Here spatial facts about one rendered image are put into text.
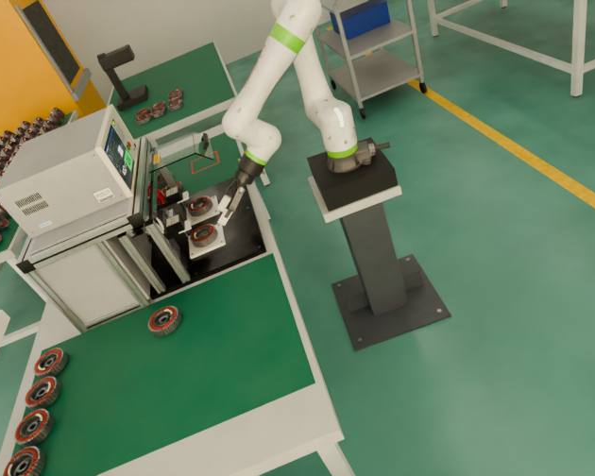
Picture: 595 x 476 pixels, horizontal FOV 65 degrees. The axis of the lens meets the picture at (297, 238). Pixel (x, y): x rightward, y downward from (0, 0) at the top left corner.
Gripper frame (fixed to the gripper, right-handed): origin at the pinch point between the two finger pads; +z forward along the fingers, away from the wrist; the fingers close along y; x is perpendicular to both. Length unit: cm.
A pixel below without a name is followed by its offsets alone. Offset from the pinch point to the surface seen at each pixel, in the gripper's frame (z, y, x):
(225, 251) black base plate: 10.1, -8.2, -6.7
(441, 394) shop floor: 14, -40, -107
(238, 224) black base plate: 2.7, 6.3, -9.5
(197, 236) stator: 14.6, 4.7, 2.8
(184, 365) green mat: 31, -54, -2
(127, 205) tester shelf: 6.6, -14.9, 33.0
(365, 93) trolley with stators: -77, 218, -103
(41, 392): 69, -42, 31
